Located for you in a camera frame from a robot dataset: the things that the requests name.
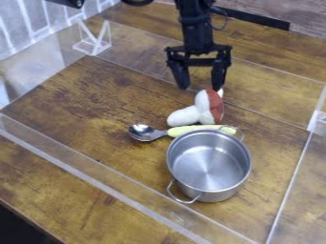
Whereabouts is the clear acrylic triangle bracket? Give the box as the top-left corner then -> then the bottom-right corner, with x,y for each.
72,21 -> 112,56

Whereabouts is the clear acrylic front barrier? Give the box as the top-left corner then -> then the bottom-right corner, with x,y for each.
0,113 -> 257,244

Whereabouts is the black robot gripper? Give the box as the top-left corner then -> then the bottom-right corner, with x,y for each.
164,18 -> 233,92

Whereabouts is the brown cap toy mushroom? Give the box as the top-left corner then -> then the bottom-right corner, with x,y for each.
167,90 -> 224,127

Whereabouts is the silver steel pot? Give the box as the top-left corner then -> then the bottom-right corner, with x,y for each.
165,126 -> 252,204

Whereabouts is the black bar on table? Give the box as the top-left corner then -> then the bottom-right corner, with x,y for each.
219,7 -> 290,31

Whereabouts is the spoon with green handle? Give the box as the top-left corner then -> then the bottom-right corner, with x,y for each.
128,124 -> 236,142

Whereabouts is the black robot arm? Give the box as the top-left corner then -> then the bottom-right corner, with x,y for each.
164,0 -> 231,91

